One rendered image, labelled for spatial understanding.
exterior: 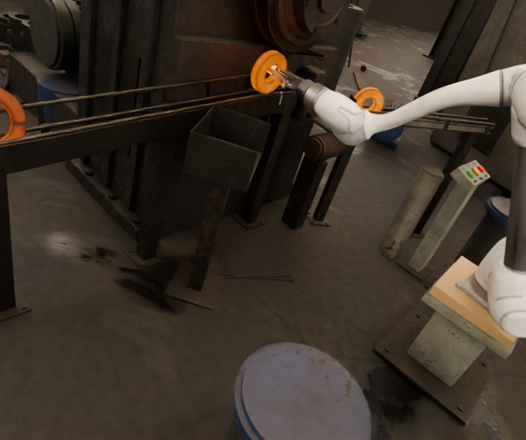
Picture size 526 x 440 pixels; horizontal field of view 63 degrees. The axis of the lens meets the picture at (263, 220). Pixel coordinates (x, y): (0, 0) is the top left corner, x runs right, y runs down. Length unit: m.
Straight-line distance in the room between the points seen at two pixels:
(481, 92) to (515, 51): 2.88
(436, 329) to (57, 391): 1.32
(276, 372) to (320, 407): 0.12
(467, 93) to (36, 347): 1.50
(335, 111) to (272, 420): 0.92
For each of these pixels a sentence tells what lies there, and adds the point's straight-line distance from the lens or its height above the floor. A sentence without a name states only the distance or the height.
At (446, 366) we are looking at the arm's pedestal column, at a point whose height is 0.09.
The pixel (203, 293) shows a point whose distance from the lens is 1.75.
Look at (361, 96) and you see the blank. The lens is 2.14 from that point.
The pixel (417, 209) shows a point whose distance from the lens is 2.27.
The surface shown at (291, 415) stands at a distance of 0.99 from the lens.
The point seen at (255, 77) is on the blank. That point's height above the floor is 0.81.
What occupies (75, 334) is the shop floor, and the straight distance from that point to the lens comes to 1.59.
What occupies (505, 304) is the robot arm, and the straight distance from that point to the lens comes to 1.43.
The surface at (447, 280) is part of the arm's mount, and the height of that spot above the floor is 0.39.
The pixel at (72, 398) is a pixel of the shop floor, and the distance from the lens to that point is 1.45.
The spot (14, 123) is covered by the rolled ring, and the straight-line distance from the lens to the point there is 1.34.
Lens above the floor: 1.23
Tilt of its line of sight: 33 degrees down
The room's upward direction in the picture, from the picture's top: 18 degrees clockwise
